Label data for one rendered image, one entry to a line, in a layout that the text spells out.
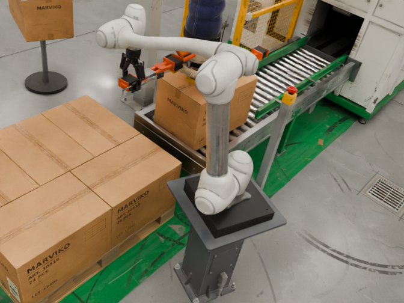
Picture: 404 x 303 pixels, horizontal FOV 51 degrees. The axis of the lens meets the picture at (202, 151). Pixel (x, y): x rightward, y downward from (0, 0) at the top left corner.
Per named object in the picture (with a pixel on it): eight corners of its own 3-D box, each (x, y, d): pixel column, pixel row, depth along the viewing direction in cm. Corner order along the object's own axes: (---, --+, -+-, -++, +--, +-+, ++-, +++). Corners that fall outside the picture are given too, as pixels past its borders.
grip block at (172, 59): (171, 61, 255) (172, 52, 251) (183, 68, 251) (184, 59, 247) (161, 65, 249) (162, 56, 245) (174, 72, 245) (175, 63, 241)
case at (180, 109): (208, 97, 348) (217, 53, 322) (246, 122, 330) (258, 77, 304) (153, 123, 311) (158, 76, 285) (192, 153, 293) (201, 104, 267)
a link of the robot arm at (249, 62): (228, 36, 186) (212, 45, 177) (266, 48, 179) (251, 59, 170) (225, 64, 194) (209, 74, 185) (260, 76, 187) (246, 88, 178)
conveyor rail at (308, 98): (344, 77, 444) (351, 61, 432) (348, 79, 442) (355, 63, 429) (200, 178, 295) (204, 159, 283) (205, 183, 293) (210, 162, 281)
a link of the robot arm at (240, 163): (250, 184, 230) (263, 155, 215) (235, 204, 217) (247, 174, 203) (225, 169, 234) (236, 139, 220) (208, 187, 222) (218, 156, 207)
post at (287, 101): (254, 192, 352) (289, 89, 288) (261, 196, 349) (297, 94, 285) (249, 196, 348) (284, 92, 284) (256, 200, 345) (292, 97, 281)
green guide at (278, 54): (298, 39, 460) (300, 32, 454) (306, 44, 456) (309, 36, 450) (202, 87, 357) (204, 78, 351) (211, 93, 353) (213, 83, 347)
